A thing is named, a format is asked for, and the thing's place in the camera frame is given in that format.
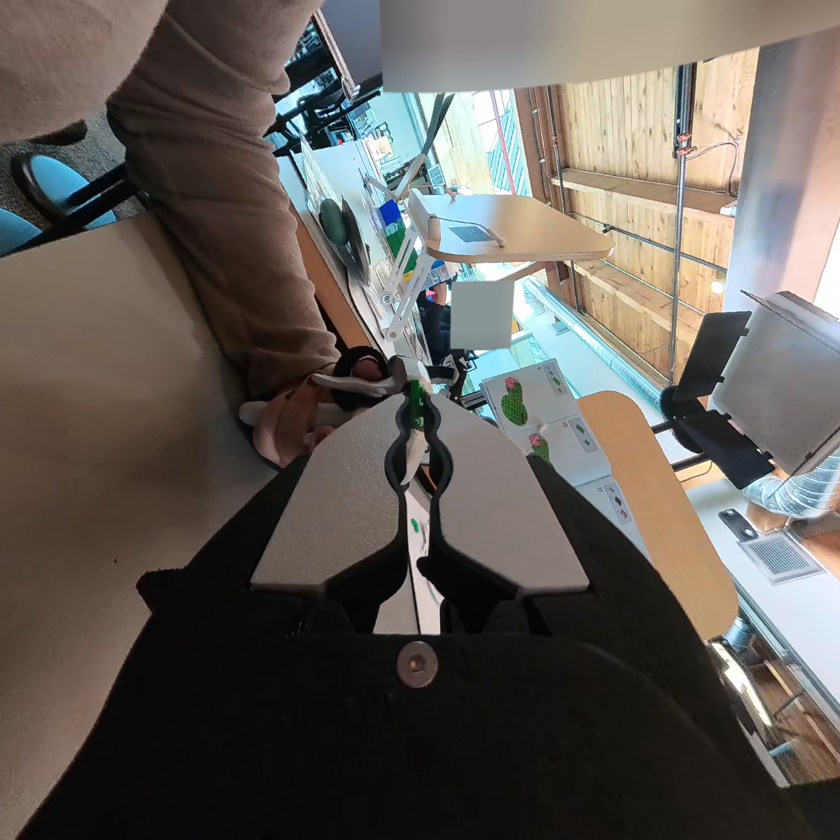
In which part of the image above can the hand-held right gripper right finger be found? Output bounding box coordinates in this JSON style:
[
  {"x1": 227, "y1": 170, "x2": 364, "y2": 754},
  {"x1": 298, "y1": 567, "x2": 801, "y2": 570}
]
[{"x1": 420, "y1": 392, "x2": 589, "y2": 597}]

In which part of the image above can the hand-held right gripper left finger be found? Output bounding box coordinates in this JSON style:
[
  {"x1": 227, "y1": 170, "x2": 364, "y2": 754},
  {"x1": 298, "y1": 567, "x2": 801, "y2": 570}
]
[{"x1": 249, "y1": 392, "x2": 411, "y2": 589}]

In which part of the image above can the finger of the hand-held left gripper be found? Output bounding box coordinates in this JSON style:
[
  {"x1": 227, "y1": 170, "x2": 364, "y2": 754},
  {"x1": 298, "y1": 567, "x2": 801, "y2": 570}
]
[{"x1": 402, "y1": 430, "x2": 429, "y2": 487}]

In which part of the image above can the person's left forearm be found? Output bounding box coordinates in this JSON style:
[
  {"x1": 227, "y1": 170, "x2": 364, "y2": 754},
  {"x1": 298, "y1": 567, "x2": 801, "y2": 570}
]
[{"x1": 106, "y1": 13, "x2": 342, "y2": 395}]

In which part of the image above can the lego instruction booklet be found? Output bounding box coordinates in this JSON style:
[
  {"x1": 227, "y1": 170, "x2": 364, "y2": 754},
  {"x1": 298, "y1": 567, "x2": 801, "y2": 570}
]
[{"x1": 482, "y1": 357, "x2": 637, "y2": 526}]

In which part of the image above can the person's left hand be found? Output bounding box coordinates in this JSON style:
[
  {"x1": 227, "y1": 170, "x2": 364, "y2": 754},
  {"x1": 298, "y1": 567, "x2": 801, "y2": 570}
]
[{"x1": 252, "y1": 386, "x2": 339, "y2": 470}]

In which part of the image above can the black round object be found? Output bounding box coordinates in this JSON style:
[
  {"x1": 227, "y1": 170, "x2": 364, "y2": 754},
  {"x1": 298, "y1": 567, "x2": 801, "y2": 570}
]
[{"x1": 341, "y1": 197, "x2": 372, "y2": 287}]

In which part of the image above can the stack of green bins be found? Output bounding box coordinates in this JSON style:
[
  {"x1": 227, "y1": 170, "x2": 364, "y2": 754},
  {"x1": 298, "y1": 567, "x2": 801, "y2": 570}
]
[{"x1": 384, "y1": 223, "x2": 421, "y2": 275}]

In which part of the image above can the light wooden board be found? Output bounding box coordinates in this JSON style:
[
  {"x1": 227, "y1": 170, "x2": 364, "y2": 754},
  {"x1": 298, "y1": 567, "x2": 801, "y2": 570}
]
[
  {"x1": 407, "y1": 189, "x2": 618, "y2": 265},
  {"x1": 577, "y1": 390, "x2": 739, "y2": 641}
]

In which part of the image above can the dark green round object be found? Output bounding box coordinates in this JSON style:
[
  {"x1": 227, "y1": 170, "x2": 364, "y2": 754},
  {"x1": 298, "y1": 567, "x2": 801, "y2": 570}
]
[{"x1": 319, "y1": 197, "x2": 349, "y2": 253}]

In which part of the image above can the black panel stand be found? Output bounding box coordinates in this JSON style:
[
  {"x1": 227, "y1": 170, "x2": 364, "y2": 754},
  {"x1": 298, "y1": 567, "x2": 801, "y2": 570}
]
[{"x1": 659, "y1": 310, "x2": 775, "y2": 490}]

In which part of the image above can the white vent grille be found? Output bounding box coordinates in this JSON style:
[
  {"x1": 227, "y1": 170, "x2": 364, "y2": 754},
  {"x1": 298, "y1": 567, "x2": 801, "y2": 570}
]
[{"x1": 738, "y1": 530, "x2": 825, "y2": 585}]

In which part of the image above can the grey metal box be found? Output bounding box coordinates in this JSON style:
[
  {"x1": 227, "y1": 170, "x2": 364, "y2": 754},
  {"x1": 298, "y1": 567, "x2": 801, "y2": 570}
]
[{"x1": 709, "y1": 290, "x2": 840, "y2": 479}]

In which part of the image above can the blue chair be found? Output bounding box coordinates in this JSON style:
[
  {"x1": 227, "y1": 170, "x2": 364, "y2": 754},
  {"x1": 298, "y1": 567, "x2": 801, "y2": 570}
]
[{"x1": 0, "y1": 152, "x2": 142, "y2": 257}]

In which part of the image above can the person's beige sweater torso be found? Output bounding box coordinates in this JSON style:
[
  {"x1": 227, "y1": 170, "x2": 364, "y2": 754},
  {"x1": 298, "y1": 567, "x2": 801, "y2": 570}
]
[{"x1": 0, "y1": 0, "x2": 326, "y2": 145}]

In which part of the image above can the silver ventilation duct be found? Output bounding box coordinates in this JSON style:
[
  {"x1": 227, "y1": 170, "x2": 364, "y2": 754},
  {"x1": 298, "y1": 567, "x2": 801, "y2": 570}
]
[{"x1": 748, "y1": 453, "x2": 840, "y2": 521}]

